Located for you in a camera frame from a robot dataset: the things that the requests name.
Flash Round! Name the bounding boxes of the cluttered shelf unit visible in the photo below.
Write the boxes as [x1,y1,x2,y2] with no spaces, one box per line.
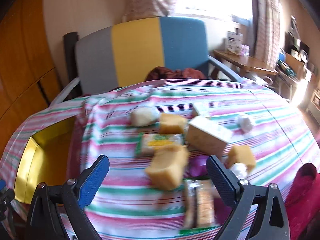
[278,15,317,110]

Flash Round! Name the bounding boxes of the dark red cloth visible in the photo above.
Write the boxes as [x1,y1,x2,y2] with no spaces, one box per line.
[145,67,206,81]

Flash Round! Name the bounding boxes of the green cracker packet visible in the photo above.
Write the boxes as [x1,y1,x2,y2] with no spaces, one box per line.
[180,179,220,235]

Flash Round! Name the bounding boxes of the Weidan cracker packet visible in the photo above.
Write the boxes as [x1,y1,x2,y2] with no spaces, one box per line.
[135,133,184,156]

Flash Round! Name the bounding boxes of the yellow sponge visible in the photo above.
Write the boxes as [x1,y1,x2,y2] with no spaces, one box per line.
[227,145,256,173]

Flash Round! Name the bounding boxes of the small green box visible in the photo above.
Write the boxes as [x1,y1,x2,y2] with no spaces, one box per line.
[192,102,210,118]

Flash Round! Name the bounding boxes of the white cardboard box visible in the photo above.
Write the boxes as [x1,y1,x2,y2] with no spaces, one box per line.
[185,115,233,159]

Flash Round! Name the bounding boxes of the striped tablecloth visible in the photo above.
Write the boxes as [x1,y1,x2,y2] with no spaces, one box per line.
[1,79,319,239]

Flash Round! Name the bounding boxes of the gold metal tray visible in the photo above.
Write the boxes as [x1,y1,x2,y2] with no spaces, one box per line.
[14,116,76,204]

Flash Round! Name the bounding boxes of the purple snack packet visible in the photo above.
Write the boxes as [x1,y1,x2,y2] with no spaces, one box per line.
[189,155,208,177]

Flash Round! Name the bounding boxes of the grey yellow blue chair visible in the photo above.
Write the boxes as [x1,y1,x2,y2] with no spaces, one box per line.
[51,17,242,105]

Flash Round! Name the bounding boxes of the white plastic bag ball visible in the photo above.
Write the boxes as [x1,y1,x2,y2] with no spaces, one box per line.
[229,163,248,180]
[238,115,254,133]

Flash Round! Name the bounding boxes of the white product box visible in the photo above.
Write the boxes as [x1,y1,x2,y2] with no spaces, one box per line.
[225,31,243,55]

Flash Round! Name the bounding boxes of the red blanket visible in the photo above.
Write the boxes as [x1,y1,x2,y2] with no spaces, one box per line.
[285,163,319,239]

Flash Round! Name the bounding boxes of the yellow sponge block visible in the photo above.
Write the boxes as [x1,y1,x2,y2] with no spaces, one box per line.
[145,144,190,191]
[159,113,187,134]

